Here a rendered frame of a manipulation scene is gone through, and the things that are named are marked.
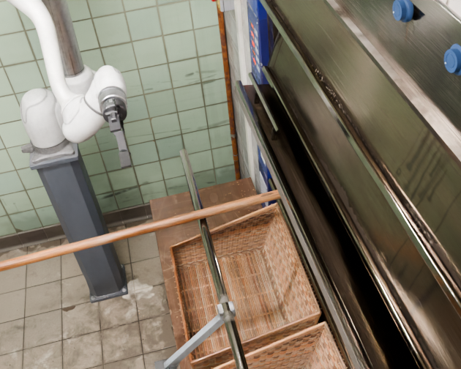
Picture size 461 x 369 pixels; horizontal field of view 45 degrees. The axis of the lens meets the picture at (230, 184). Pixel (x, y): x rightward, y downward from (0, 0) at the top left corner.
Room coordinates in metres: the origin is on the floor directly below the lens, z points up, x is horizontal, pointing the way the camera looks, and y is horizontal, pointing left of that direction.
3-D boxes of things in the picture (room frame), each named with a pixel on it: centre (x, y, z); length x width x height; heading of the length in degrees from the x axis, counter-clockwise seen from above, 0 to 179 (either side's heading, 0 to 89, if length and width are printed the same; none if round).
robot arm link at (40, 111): (1.96, 0.74, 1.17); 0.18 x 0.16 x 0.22; 134
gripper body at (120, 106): (1.44, 0.33, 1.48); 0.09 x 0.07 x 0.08; 10
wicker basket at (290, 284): (1.30, 0.01, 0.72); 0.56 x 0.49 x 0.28; 7
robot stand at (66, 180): (1.96, 0.75, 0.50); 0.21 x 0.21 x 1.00; 9
